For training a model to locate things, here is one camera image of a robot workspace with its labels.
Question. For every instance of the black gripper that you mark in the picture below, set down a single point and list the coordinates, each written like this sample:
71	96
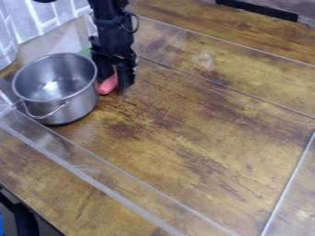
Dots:
111	45

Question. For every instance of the pink spoon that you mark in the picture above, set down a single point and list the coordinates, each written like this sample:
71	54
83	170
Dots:
109	85

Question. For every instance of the green bumpy toy vegetable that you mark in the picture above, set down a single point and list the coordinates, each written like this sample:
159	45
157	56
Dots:
86	52

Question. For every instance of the stainless steel pot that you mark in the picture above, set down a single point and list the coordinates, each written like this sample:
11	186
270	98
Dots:
58	88

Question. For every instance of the white patterned curtain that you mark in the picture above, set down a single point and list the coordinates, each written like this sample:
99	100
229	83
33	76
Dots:
27	19

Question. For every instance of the clear acrylic table barrier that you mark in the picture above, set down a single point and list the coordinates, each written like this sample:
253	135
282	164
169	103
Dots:
201	152

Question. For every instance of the black bar at back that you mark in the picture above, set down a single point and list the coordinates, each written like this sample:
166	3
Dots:
264	10

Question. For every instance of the black table leg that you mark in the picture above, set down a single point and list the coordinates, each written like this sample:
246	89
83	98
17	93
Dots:
26	221

